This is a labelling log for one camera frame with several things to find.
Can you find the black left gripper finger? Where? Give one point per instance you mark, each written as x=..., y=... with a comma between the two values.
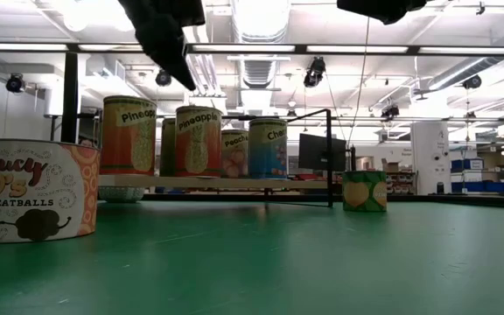
x=164, y=48

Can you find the orange pineapple label can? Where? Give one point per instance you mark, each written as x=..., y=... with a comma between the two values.
x=198, y=144
x=125, y=140

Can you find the olive green label can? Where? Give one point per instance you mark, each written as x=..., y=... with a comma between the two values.
x=168, y=149

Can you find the peaches label can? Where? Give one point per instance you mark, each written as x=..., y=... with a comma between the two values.
x=234, y=153

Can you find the blue cherries label can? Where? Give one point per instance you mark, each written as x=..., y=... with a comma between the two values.
x=267, y=149

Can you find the white Saucy O's can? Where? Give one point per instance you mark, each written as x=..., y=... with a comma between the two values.
x=37, y=192

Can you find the short green pear can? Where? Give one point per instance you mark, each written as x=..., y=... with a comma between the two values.
x=363, y=192

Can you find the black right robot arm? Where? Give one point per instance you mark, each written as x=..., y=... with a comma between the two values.
x=383, y=9

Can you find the black ceiling spotlight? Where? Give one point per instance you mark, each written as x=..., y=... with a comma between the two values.
x=390, y=110
x=314, y=72
x=16, y=83
x=472, y=81
x=163, y=79

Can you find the black linear ceiling light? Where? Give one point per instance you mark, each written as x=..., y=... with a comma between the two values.
x=256, y=48

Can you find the black monitor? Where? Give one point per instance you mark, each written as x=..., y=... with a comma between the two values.
x=315, y=153

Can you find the green table mat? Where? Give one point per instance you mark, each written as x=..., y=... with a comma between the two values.
x=252, y=271

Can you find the cardboard box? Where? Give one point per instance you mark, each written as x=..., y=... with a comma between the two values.
x=392, y=166

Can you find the blue storage bins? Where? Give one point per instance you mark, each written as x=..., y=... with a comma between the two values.
x=479, y=187

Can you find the silver ventilation duct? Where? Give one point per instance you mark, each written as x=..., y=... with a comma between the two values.
x=258, y=26

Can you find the wooden shelf with black frame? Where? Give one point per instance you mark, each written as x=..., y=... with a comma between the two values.
x=212, y=183

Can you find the black metal table frame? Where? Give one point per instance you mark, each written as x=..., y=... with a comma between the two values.
x=453, y=199

